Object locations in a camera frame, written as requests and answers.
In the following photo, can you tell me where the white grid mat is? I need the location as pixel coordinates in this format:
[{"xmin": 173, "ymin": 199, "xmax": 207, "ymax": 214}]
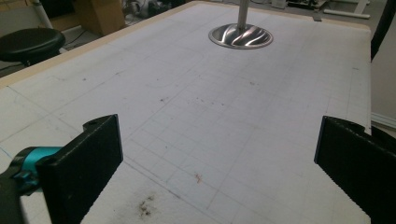
[{"xmin": 0, "ymin": 2, "xmax": 374, "ymax": 224}]

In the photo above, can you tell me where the black frame stand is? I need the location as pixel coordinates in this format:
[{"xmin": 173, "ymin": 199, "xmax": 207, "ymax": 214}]
[{"xmin": 370, "ymin": 0, "xmax": 396, "ymax": 62}]

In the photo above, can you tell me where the white stand base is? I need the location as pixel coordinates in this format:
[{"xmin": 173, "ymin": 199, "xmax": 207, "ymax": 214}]
[{"xmin": 322, "ymin": 0, "xmax": 372, "ymax": 21}]

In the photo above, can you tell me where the black round stool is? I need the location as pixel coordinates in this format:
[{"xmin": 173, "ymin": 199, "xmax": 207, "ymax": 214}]
[{"xmin": 0, "ymin": 27, "xmax": 66, "ymax": 68}]

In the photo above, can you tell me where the steel utensil stand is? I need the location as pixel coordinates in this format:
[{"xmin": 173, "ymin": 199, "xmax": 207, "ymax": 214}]
[{"xmin": 207, "ymin": 0, "xmax": 275, "ymax": 50}]

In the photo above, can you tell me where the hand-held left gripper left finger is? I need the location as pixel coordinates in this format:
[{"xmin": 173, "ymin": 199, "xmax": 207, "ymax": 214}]
[{"xmin": 8, "ymin": 114, "xmax": 124, "ymax": 224}]

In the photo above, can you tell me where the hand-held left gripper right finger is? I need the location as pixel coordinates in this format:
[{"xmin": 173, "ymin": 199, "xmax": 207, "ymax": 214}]
[{"xmin": 313, "ymin": 115, "xmax": 396, "ymax": 224}]

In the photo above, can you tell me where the white stand leg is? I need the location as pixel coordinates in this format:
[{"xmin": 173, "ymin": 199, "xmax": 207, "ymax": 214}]
[{"xmin": 32, "ymin": 0, "xmax": 54, "ymax": 30}]

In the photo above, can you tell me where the aluminium rail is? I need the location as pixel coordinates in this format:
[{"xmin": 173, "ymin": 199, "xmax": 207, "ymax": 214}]
[{"xmin": 371, "ymin": 111, "xmax": 396, "ymax": 131}]

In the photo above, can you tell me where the tall cardboard box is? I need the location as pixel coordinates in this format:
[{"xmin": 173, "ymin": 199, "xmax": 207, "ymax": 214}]
[{"xmin": 72, "ymin": 0, "xmax": 127, "ymax": 37}]

